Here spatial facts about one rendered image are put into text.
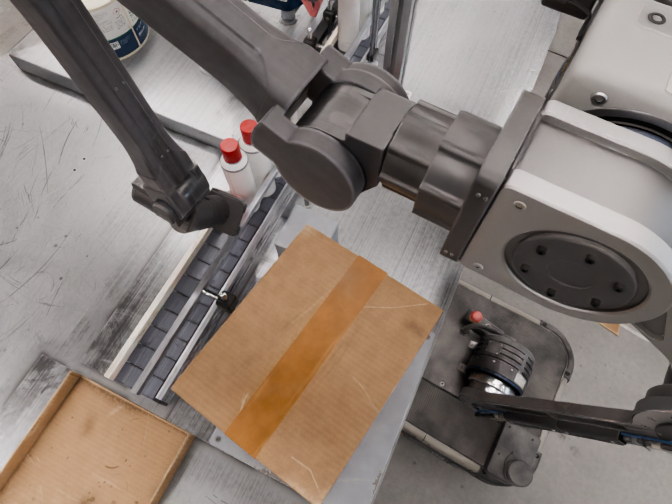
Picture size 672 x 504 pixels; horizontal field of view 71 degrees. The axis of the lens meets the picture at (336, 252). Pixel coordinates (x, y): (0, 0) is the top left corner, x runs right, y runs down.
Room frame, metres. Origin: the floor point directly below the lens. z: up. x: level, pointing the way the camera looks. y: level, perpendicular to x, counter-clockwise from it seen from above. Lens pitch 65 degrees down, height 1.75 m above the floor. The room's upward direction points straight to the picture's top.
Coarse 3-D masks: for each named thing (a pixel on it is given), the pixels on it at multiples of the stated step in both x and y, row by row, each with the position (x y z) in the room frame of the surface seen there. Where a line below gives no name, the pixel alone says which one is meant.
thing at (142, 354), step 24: (336, 48) 0.98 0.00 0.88; (360, 48) 0.98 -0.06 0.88; (264, 216) 0.49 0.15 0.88; (216, 240) 0.43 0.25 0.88; (240, 240) 0.43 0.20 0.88; (192, 264) 0.38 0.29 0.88; (192, 288) 0.33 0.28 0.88; (216, 288) 0.33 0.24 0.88; (168, 312) 0.28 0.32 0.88; (192, 312) 0.28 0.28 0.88; (144, 336) 0.23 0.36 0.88; (192, 336) 0.24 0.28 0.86; (144, 360) 0.19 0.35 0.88; (168, 360) 0.19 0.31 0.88
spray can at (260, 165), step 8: (248, 120) 0.57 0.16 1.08; (240, 128) 0.55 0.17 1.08; (248, 128) 0.55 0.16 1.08; (248, 136) 0.54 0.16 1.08; (240, 144) 0.55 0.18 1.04; (248, 144) 0.54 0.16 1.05; (248, 152) 0.53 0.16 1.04; (256, 152) 0.54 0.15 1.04; (256, 160) 0.53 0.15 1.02; (264, 160) 0.54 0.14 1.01; (256, 168) 0.53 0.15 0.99; (264, 168) 0.54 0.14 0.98; (256, 176) 0.53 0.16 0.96; (264, 176) 0.54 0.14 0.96; (256, 184) 0.54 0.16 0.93; (272, 184) 0.55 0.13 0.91; (272, 192) 0.54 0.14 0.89
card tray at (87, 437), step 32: (64, 384) 0.15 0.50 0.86; (96, 384) 0.15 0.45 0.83; (64, 416) 0.09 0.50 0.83; (96, 416) 0.09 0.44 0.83; (128, 416) 0.09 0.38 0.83; (32, 448) 0.04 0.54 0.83; (64, 448) 0.04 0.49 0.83; (96, 448) 0.04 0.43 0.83; (128, 448) 0.04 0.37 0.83; (160, 448) 0.04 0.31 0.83; (0, 480) -0.01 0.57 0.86; (32, 480) -0.01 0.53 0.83; (64, 480) -0.01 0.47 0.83; (96, 480) -0.01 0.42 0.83; (128, 480) -0.01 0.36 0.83; (160, 480) -0.01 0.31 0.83
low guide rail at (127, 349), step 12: (336, 36) 0.99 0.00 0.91; (228, 192) 0.53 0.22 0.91; (204, 240) 0.42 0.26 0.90; (192, 252) 0.39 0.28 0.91; (180, 264) 0.36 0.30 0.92; (180, 276) 0.34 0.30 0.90; (168, 288) 0.31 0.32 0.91; (156, 300) 0.29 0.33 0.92; (156, 312) 0.27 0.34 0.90; (144, 324) 0.24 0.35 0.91; (132, 336) 0.22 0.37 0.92; (132, 348) 0.20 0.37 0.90; (120, 360) 0.18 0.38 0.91; (108, 372) 0.16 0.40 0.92
